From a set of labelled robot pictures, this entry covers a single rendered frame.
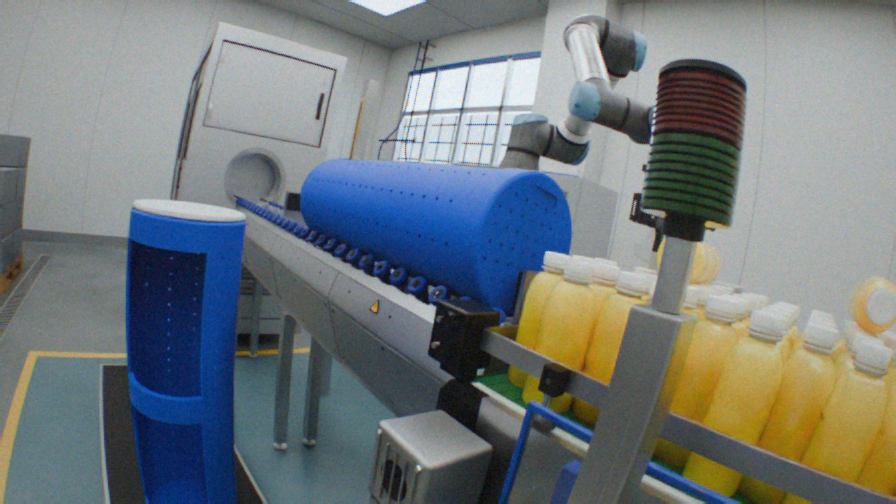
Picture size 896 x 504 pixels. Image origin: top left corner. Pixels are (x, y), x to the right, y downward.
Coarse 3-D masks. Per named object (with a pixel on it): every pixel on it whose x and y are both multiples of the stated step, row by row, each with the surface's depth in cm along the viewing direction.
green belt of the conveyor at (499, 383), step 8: (480, 376) 62; (488, 376) 63; (496, 376) 63; (504, 376) 64; (488, 384) 60; (496, 384) 60; (504, 384) 61; (512, 384) 61; (496, 392) 57; (504, 392) 58; (512, 392) 58; (520, 392) 58; (512, 400) 55; (520, 400) 56; (568, 416) 52; (584, 424) 51; (664, 464) 41; (680, 472) 40; (736, 496) 34; (744, 496) 34
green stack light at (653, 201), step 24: (672, 144) 23; (696, 144) 22; (720, 144) 21; (648, 168) 25; (672, 168) 23; (696, 168) 22; (720, 168) 21; (648, 192) 24; (672, 192) 23; (696, 192) 22; (720, 192) 22; (696, 216) 22; (720, 216) 22
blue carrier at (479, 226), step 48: (336, 192) 115; (384, 192) 96; (432, 192) 84; (480, 192) 75; (528, 192) 77; (384, 240) 95; (432, 240) 81; (480, 240) 72; (528, 240) 80; (480, 288) 74
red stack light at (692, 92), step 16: (672, 80) 23; (688, 80) 22; (704, 80) 21; (720, 80) 21; (656, 96) 25; (672, 96) 23; (688, 96) 22; (704, 96) 21; (720, 96) 21; (736, 96) 21; (656, 112) 24; (672, 112) 23; (688, 112) 22; (704, 112) 21; (720, 112) 21; (736, 112) 21; (656, 128) 24; (672, 128) 23; (688, 128) 22; (704, 128) 21; (720, 128) 21; (736, 128) 21; (736, 144) 21
